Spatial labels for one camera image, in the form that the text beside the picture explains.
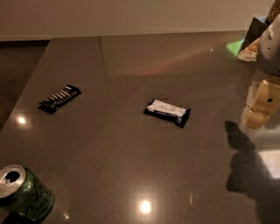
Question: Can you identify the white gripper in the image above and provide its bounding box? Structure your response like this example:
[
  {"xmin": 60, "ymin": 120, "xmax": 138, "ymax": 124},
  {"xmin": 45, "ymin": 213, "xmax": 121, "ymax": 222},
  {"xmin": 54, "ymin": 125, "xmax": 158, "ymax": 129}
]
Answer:
[{"xmin": 241, "ymin": 76, "xmax": 280, "ymax": 129}]

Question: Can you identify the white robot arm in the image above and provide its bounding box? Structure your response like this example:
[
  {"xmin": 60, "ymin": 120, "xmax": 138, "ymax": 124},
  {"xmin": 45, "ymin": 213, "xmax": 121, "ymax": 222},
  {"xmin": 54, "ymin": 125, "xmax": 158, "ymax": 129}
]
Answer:
[{"xmin": 238, "ymin": 14, "xmax": 280, "ymax": 130}]

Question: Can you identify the chocolate rxbar black wrapper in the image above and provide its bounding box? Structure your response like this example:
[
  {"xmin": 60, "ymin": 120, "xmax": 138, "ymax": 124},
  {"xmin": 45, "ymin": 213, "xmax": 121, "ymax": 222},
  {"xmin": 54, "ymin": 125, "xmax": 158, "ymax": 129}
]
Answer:
[{"xmin": 38, "ymin": 85, "xmax": 81, "ymax": 114}]

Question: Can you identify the crumpled light wrapper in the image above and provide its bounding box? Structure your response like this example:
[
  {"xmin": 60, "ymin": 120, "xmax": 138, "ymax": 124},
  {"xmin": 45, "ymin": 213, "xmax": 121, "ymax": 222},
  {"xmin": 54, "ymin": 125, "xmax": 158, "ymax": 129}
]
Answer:
[{"xmin": 237, "ymin": 38, "xmax": 260, "ymax": 62}]

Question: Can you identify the dark snack bag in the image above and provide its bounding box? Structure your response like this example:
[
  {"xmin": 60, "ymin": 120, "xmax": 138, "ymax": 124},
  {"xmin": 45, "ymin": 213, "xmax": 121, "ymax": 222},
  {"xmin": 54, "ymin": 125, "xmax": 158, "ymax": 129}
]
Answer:
[{"xmin": 241, "ymin": 17, "xmax": 269, "ymax": 51}]

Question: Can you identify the brown speckled container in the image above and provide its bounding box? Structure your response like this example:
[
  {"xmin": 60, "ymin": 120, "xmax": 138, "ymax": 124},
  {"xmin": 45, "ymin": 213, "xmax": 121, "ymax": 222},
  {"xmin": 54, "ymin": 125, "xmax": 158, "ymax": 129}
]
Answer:
[{"xmin": 266, "ymin": 0, "xmax": 280, "ymax": 24}]

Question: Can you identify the green soda can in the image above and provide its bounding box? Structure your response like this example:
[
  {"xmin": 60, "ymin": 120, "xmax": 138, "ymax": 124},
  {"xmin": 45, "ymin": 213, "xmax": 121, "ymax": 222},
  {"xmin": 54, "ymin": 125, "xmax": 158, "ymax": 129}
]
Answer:
[{"xmin": 0, "ymin": 164, "xmax": 53, "ymax": 222}]

